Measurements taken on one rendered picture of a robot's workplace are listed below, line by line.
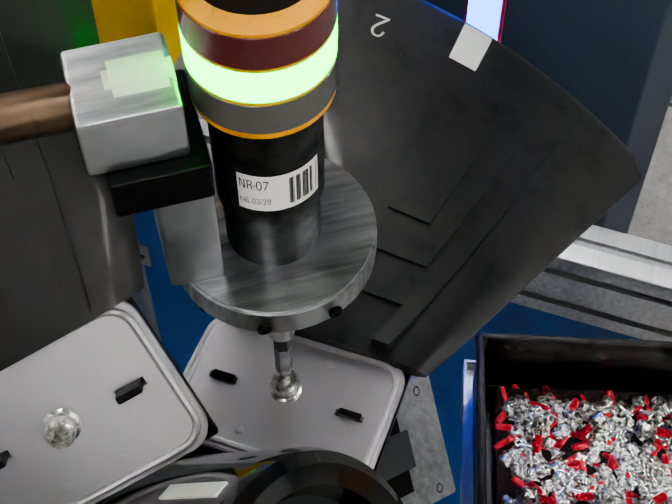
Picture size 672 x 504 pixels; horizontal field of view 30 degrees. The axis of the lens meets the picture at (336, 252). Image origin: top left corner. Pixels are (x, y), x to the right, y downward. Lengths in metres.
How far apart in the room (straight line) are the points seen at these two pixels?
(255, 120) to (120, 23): 0.55
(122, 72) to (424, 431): 0.42
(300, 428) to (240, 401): 0.03
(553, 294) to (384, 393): 0.50
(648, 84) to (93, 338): 0.93
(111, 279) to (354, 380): 0.14
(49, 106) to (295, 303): 0.11
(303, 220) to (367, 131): 0.22
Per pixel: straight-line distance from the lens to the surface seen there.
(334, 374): 0.53
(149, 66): 0.35
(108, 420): 0.46
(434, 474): 0.74
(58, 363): 0.45
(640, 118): 1.34
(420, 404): 0.73
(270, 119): 0.35
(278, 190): 0.38
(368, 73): 0.64
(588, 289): 1.00
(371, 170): 0.60
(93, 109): 0.35
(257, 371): 0.53
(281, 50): 0.33
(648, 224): 2.10
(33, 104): 0.35
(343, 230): 0.42
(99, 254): 0.43
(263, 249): 0.41
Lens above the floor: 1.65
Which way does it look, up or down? 55 degrees down
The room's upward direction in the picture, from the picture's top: straight up
